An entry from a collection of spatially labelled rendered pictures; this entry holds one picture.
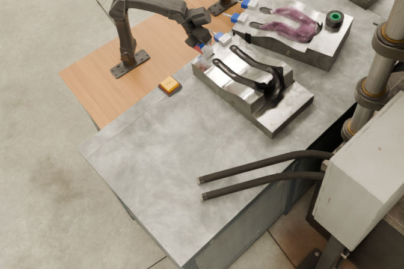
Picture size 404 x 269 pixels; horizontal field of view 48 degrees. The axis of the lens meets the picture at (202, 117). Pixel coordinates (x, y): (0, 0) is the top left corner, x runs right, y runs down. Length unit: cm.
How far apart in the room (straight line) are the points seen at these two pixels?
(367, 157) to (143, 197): 99
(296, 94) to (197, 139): 46
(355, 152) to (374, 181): 8
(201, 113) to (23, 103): 168
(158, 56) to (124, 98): 28
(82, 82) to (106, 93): 15
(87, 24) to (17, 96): 77
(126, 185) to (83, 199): 97
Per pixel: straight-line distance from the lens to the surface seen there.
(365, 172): 114
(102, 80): 221
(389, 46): 129
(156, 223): 180
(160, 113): 203
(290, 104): 195
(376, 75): 141
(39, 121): 323
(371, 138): 119
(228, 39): 209
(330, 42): 211
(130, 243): 266
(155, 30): 235
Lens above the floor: 248
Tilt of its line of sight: 58 degrees down
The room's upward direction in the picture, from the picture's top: 10 degrees counter-clockwise
